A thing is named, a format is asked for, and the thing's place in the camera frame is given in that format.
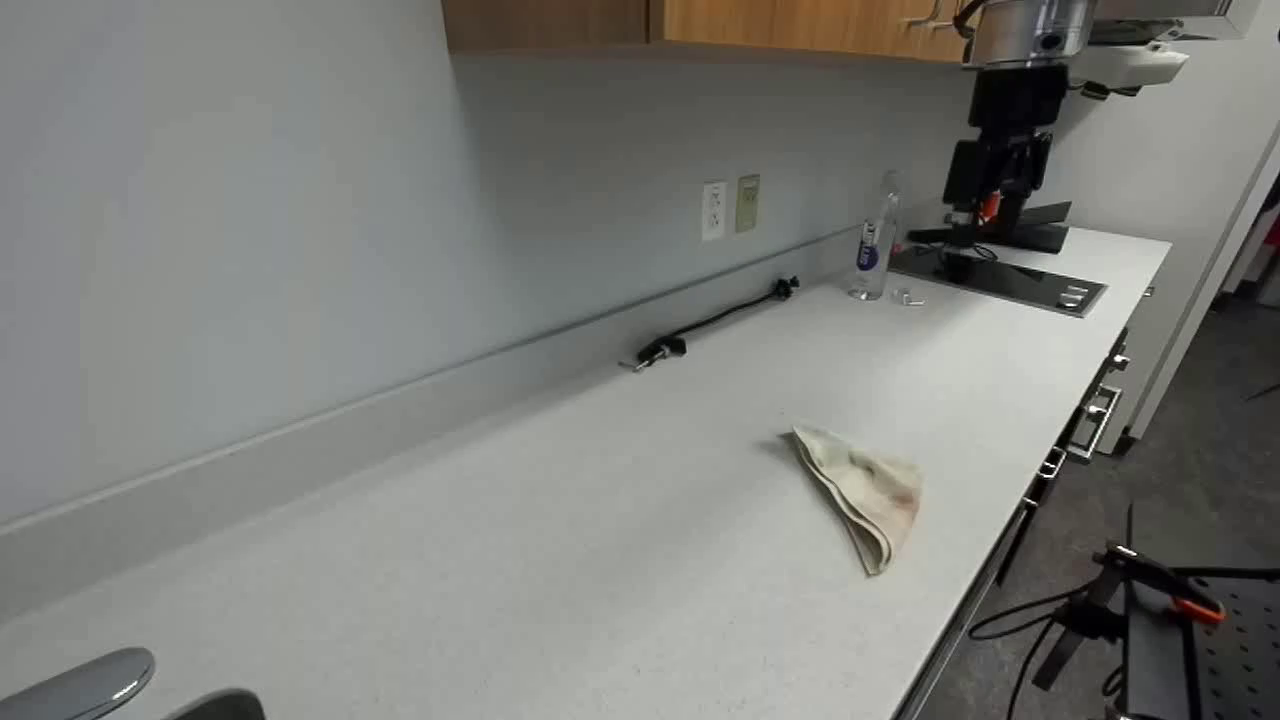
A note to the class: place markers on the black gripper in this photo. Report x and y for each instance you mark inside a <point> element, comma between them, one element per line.
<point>1018,103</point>

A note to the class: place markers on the stained cream towel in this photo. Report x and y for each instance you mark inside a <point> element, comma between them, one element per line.
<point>865,486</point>

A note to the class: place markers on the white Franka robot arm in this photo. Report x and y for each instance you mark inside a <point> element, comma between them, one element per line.
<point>1027,25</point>

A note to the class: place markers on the white electrical outlet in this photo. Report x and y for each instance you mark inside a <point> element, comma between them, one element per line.
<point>717,211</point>

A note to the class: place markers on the orange and black clamp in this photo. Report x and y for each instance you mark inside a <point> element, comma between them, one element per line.
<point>1174,592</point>

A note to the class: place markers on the black perforated board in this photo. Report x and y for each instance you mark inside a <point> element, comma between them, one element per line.
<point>1234,653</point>

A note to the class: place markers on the dark grey sink fixture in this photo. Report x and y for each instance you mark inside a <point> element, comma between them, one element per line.
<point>222,704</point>

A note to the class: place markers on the beige wall plate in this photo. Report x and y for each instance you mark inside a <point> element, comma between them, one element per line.
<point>750,200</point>

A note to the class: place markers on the wooden wall cabinet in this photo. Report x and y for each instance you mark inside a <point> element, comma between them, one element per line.
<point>562,23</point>

